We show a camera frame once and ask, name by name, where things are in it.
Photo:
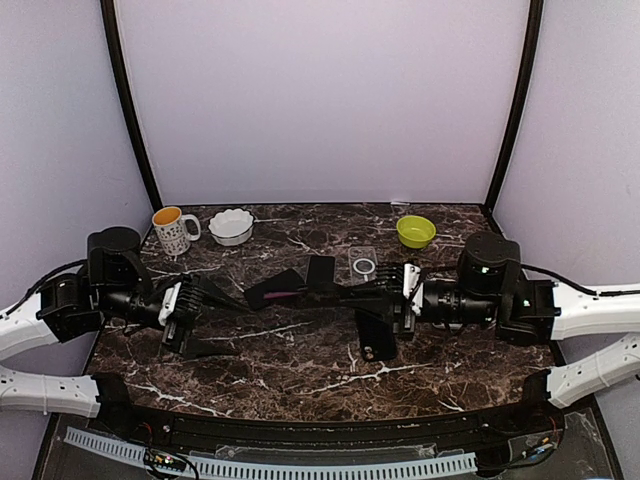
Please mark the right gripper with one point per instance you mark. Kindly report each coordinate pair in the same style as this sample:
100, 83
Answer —
404, 311

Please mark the white slotted cable duct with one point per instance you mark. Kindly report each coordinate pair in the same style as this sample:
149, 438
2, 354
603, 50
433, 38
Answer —
201, 467

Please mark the clear magsafe phone case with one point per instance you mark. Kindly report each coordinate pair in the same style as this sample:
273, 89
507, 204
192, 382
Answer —
363, 264

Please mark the left black frame post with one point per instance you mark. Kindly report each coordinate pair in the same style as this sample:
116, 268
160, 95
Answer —
128, 109

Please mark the black silicone phone case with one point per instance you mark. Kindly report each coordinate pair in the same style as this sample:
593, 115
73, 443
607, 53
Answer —
376, 337

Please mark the black front table rail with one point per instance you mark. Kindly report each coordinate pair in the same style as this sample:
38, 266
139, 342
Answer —
468, 430

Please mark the green bowl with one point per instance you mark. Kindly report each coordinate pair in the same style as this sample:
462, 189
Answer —
415, 232

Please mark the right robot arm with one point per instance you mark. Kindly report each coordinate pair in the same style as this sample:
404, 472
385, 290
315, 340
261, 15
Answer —
492, 289

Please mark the black frame post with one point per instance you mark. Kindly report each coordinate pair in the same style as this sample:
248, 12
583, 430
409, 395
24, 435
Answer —
520, 94
128, 109

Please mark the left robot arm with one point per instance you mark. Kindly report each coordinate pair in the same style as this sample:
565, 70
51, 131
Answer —
78, 298

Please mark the small circuit board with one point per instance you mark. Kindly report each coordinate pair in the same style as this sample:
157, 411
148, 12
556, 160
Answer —
162, 461

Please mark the black phone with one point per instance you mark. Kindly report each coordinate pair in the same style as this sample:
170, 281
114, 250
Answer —
308, 297
279, 288

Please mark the right black frame post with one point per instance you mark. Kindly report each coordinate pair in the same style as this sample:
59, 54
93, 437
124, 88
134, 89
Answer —
520, 94

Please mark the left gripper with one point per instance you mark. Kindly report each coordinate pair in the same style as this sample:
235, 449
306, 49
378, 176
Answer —
182, 314

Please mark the patterned mug yellow inside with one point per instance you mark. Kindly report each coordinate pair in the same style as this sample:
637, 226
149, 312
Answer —
175, 230

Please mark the white scalloped bowl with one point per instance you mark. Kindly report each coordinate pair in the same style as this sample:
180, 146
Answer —
232, 227

